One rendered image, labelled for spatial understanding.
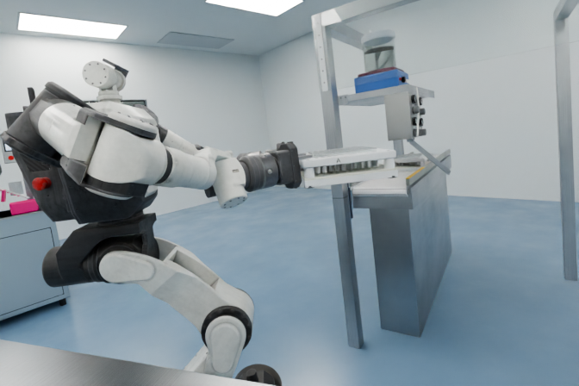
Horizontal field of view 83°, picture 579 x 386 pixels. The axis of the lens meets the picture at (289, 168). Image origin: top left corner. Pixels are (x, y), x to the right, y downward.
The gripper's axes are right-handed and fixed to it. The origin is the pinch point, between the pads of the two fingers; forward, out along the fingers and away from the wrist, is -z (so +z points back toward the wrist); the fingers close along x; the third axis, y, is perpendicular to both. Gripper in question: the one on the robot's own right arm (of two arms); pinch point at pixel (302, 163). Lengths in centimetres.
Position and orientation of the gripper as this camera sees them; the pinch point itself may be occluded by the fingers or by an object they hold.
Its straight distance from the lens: 89.1
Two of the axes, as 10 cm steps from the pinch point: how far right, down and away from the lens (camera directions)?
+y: 5.8, 0.0, -8.2
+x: 1.4, 9.9, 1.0
